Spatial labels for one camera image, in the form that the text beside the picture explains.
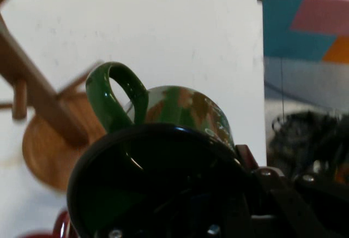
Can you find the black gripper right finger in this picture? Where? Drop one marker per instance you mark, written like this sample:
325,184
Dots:
283,208

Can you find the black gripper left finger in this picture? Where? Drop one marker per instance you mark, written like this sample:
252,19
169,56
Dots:
191,216

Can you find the green enamel mug black rim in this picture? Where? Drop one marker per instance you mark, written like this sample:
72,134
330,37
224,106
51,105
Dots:
174,104

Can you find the red bowl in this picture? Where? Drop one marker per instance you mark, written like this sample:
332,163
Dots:
61,224

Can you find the wooden mug tree stand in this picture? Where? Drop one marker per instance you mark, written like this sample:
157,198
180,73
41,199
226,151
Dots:
46,150

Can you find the teal pink orange panel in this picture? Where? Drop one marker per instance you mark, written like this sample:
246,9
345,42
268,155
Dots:
283,30

